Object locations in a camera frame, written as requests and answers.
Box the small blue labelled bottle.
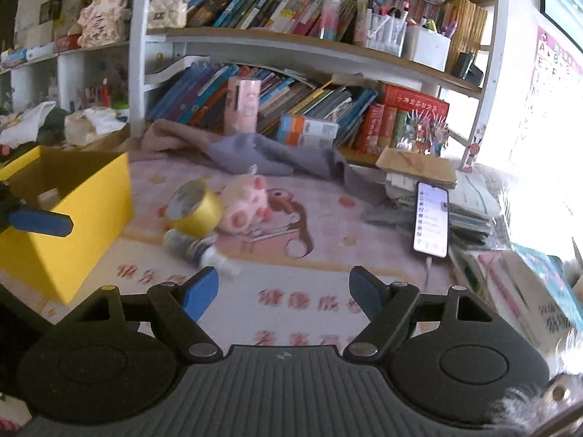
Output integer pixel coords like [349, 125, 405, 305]
[162, 229, 240, 278]

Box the yellow tape roll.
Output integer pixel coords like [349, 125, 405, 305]
[165, 180, 222, 238]

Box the pink plush pig toy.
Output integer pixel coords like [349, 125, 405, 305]
[218, 165, 273, 235]

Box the white charger cube in box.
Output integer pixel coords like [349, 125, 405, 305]
[38, 188, 61, 210]

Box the yellow cardboard box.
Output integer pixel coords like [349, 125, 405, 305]
[1, 147, 133, 304]

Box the smartphone with lit screen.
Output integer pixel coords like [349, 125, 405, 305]
[412, 182, 450, 259]

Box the pile of clothes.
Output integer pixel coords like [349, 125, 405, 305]
[1, 101, 128, 151]

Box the pink printed table mat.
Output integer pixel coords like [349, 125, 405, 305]
[0, 154, 484, 351]

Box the brown cardboard envelope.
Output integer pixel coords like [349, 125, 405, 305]
[376, 147, 458, 188]

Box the stack of papers and books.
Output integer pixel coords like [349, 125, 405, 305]
[386, 168, 583, 356]

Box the white low side shelf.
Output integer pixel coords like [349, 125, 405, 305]
[1, 42, 129, 113]

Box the purple grey cloth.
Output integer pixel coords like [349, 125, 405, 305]
[125, 119, 387, 205]

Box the red book box set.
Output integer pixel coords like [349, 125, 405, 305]
[353, 84, 450, 157]

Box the orange white blue box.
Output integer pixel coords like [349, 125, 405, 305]
[276, 114, 339, 148]

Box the floral patterned gift bag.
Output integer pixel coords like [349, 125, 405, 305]
[77, 0, 128, 48]

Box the pink carton box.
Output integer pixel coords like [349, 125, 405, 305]
[223, 76, 261, 135]

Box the white bookshelf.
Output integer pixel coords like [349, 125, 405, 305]
[129, 0, 508, 169]

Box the white quilted pearl handbag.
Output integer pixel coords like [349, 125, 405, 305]
[147, 0, 188, 29]

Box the white pen holder box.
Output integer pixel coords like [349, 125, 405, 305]
[401, 26, 451, 72]

